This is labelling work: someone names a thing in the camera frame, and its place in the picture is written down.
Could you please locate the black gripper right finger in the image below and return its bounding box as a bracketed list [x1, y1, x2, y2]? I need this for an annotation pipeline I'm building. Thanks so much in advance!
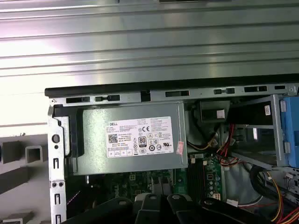
[166, 193, 282, 224]

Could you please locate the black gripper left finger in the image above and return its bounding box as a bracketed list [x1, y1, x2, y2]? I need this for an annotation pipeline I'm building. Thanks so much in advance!
[66, 193, 162, 224]

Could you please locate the orange red power wire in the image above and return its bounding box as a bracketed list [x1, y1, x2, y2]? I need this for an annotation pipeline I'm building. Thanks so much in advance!
[265, 170, 299, 224]

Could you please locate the black RAM slot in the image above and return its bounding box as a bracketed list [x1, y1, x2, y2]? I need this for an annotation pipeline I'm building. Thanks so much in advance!
[200, 161, 206, 200]
[188, 161, 193, 195]
[192, 160, 197, 196]
[196, 161, 201, 199]

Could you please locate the green motherboard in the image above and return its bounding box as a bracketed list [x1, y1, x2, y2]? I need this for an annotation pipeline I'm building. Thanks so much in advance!
[85, 153, 224, 206]

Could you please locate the grey power supply unit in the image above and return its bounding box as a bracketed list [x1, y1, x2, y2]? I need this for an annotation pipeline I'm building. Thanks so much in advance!
[71, 102, 189, 176]

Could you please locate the black open PC case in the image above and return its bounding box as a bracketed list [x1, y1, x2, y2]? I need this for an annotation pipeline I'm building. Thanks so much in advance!
[44, 74, 299, 224]

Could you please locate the grey parts rack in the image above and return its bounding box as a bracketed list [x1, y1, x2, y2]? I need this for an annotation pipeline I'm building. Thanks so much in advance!
[0, 139, 51, 224]

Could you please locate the grey metal drive cage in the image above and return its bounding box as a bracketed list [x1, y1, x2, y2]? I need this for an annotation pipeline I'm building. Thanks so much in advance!
[230, 94, 287, 168]

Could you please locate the empty blue drive carrier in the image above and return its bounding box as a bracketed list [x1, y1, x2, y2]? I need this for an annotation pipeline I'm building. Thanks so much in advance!
[279, 97, 299, 168]

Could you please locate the yellow black wire bundle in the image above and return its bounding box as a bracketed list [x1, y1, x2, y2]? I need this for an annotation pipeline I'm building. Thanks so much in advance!
[186, 136, 219, 151]

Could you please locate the orange black wire bundle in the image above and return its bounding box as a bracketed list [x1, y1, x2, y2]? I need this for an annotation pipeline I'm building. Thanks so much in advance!
[216, 123, 241, 168]

